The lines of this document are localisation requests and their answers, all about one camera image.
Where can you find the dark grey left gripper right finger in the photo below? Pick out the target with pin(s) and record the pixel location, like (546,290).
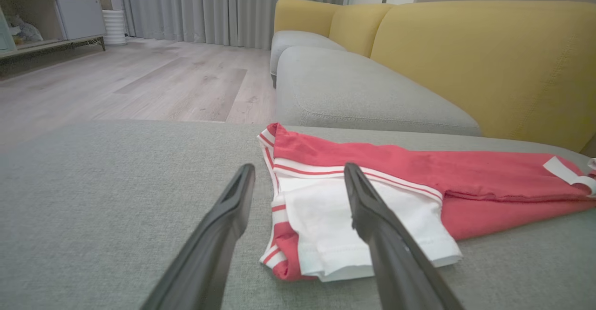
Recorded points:
(391,249)

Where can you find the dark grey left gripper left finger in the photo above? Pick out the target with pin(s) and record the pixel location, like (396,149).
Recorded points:
(209,249)

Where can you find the red white basketball jersey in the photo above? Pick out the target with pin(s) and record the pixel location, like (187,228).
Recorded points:
(489,175)

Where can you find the large grey fabric ottoman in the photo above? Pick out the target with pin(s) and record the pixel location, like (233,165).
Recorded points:
(116,198)

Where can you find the grey sofa back cushion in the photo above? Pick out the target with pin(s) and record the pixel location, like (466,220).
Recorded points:
(358,91)

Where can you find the grey sofa seat cushion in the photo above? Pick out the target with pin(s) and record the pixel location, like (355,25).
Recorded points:
(298,42)

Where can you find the white ribbed vase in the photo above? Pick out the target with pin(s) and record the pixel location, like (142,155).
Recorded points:
(114,28)

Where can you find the grey pleated curtain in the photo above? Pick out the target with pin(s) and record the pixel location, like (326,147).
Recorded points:
(223,5)

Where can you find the low wooden media cabinet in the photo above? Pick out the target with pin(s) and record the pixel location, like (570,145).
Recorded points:
(77,19)

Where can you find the grey plush toy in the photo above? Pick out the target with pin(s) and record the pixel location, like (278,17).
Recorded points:
(25,30)

